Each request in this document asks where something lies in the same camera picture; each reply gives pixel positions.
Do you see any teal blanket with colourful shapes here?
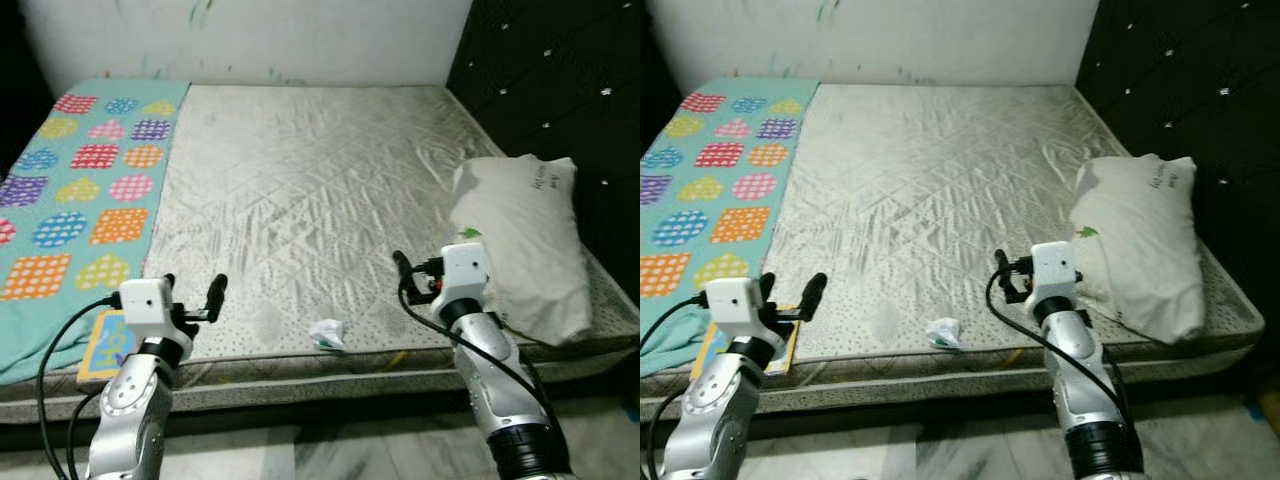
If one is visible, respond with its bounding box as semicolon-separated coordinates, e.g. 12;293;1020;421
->
0;78;191;386
640;78;821;379

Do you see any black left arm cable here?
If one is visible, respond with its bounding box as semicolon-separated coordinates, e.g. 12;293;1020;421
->
37;294;123;480
640;293;709;480

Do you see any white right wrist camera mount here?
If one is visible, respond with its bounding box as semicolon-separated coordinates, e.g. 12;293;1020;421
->
440;243;491;306
1030;242;1079;301

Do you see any white pillow with tree print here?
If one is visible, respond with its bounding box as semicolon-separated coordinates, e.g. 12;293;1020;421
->
448;155;594;348
1068;153;1206;346

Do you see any black tufted headboard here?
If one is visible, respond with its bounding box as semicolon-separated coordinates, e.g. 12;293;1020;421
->
445;0;641;301
1075;0;1280;331

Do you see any beige quilted mattress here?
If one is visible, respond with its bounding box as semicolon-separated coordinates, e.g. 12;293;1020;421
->
0;83;641;426
640;83;1266;421

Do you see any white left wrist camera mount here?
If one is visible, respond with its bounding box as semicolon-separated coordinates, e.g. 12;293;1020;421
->
705;277;766;336
118;278;177;341

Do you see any colourful children's book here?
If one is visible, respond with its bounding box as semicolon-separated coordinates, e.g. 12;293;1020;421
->
77;308;136;383
690;305;801;376

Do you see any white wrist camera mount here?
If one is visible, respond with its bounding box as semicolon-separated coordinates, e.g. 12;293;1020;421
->
705;277;766;336
440;243;491;306
1030;242;1079;301
118;278;177;341

